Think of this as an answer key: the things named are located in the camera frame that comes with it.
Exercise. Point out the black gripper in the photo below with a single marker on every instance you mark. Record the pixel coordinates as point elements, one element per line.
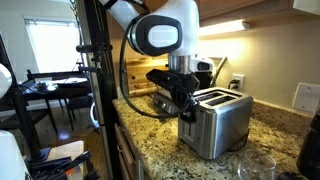
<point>190,83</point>

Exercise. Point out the black toaster lever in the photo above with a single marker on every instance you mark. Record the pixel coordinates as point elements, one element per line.
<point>186,120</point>

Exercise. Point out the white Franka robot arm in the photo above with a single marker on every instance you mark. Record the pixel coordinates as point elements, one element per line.
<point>166,26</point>

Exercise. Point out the stainless steel two-slot toaster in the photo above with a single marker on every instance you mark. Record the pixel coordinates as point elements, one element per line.
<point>220,126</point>

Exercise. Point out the black panini grill press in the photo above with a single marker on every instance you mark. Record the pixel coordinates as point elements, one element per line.
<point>165,101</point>

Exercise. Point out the wooden cutting board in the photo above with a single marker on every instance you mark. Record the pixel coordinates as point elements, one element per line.
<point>140,76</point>

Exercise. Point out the wooden counter drawers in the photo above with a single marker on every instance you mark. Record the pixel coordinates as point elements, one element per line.
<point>126,156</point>

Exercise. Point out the under-cabinet light bar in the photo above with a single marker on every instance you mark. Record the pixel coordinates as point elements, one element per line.
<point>223,27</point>

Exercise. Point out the clear glass container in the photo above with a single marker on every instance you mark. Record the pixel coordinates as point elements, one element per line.
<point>256,165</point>

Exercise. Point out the black vertical mounting pole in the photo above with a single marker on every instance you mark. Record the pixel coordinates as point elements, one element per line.
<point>100,83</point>

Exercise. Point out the light wood upper cabinet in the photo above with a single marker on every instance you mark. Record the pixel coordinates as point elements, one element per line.
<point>233,8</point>

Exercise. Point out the dark dining chair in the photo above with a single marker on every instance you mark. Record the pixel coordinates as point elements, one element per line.
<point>20,116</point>
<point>75,103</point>

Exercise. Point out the white cart top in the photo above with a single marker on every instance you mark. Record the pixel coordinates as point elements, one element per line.
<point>66,148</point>

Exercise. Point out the dark dining table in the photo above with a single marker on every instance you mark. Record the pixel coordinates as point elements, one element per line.
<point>53,89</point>

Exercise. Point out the black clamp tools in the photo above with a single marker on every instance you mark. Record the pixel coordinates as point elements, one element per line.
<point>60,166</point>

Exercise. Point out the bright dining room window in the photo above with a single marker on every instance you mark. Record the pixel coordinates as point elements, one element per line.
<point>53,45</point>

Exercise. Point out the black tripod stand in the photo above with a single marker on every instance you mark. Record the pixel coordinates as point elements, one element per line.
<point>16,110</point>

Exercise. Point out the white rounded device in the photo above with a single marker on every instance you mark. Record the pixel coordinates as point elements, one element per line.
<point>10,156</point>

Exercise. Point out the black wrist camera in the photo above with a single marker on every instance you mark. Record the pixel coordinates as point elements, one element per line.
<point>160,77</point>

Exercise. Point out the white wall outlet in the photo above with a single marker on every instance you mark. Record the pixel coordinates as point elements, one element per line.
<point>240,80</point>

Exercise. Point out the white wall switch plate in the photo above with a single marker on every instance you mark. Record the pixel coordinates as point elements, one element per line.
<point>306,97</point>

